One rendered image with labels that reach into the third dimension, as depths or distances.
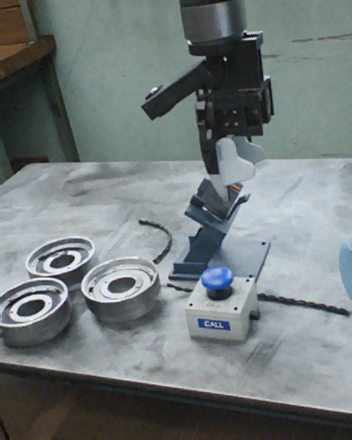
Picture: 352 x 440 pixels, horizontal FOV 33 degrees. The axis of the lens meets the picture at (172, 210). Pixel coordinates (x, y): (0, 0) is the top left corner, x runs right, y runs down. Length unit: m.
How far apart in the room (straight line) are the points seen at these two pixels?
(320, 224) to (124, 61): 1.70
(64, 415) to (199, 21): 0.68
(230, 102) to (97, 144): 2.03
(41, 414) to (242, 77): 0.66
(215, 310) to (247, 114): 0.24
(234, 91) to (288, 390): 0.35
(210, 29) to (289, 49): 1.61
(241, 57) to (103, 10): 1.81
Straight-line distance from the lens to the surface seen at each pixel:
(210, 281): 0.72
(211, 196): 0.82
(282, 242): 0.91
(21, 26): 2.58
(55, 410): 1.10
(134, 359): 0.75
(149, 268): 0.84
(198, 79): 0.75
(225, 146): 0.76
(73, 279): 0.88
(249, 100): 0.72
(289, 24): 2.28
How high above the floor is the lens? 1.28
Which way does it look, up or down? 27 degrees down
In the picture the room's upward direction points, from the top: 12 degrees counter-clockwise
